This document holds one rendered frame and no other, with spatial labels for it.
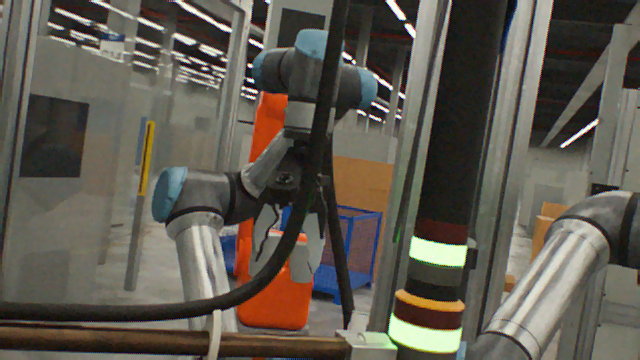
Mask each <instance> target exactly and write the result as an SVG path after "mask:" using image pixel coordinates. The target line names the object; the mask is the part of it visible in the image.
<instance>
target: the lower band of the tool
mask: <svg viewBox="0 0 640 360"><path fill-rule="evenodd" d="M395 296H397V297H398V298H399V299H401V300H403V301H405V302H408V303H411V304H415V305H418V306H422V307H427V308H433V310H439V311H452V312H454V311H462V310H463V308H464V304H463V303H462V302H461V301H460V300H459V299H458V301H457V302H439V301H433V300H427V299H423V298H419V297H416V296H412V295H409V294H407V293H406V291H404V288H403V289H400V290H398V291H397V293H395ZM392 316H393V317H394V318H395V319H397V320H399V321H401V322H403V323H405V324H408V325H411V327H415V328H419V329H423V330H428V331H435V332H457V331H459V330H460V329H461V328H460V329H458V330H436V329H429V328H424V327H419V325H416V324H411V323H408V322H406V321H403V320H401V319H399V318H397V317H395V316H394V315H393V314H392ZM389 336H390V338H391V339H393V340H394V341H397V342H399V344H401V345H403V346H406V347H409V348H412V349H416V350H420V351H425V352H432V353H452V352H455V351H457V349H456V350H453V351H433V350H426V349H421V348H417V347H412V346H409V345H406V344H403V342H401V341H399V340H397V339H394V338H393V337H392V336H391V335H390V334H389Z"/></svg>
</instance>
